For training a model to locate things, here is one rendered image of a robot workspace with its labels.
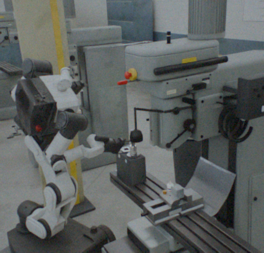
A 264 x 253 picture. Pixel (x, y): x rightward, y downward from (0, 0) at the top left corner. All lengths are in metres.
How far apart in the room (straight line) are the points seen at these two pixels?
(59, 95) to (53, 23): 1.52
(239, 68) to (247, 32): 5.16
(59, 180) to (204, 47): 1.16
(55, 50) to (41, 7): 0.37
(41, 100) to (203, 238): 1.11
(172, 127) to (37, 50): 1.84
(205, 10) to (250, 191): 1.12
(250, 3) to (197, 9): 5.27
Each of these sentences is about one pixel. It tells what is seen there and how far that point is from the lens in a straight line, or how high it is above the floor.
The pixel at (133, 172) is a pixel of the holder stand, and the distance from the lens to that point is 2.45.
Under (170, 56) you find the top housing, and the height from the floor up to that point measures 1.84.
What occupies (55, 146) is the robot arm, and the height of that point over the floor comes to 1.38.
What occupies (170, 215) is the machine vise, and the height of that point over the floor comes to 0.94.
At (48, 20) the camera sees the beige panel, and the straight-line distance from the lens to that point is 3.47.
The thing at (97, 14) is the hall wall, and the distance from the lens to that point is 11.70.
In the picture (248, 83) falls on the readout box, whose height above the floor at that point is 1.70.
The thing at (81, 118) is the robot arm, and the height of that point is 1.53.
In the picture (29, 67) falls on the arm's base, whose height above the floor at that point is 1.77.
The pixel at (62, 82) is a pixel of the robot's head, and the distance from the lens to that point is 1.99.
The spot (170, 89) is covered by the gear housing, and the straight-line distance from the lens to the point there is 1.85.
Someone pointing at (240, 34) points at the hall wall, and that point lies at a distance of 7.44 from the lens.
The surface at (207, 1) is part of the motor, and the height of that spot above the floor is 2.08.
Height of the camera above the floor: 2.14
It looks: 19 degrees down
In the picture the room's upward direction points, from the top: 3 degrees counter-clockwise
